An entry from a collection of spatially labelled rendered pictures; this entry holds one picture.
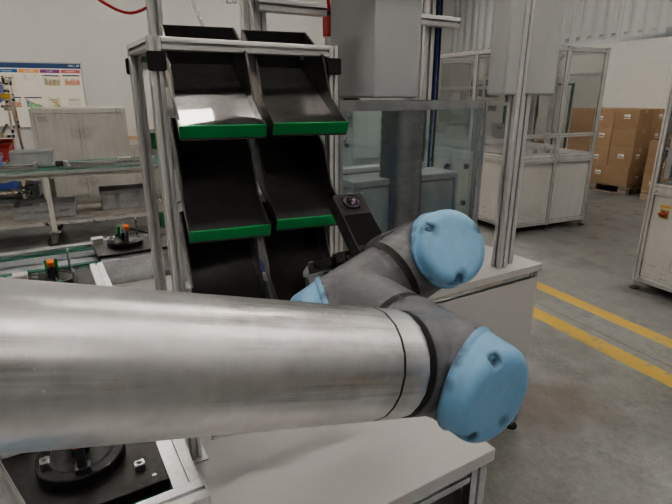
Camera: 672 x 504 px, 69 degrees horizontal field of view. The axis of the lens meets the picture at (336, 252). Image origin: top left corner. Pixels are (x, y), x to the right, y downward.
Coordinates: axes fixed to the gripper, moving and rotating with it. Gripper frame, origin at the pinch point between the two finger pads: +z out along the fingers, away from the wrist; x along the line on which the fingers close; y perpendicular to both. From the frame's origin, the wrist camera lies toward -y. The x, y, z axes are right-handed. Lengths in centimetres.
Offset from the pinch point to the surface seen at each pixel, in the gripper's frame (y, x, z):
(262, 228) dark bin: -8.0, -9.6, 4.4
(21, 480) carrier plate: 27, -51, 23
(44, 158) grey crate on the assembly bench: -195, -127, 513
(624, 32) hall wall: -379, 780, 509
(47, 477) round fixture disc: 26, -46, 19
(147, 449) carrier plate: 26.4, -31.6, 23.6
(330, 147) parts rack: -24.6, 8.3, 14.2
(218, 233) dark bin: -7.9, -16.7, 4.5
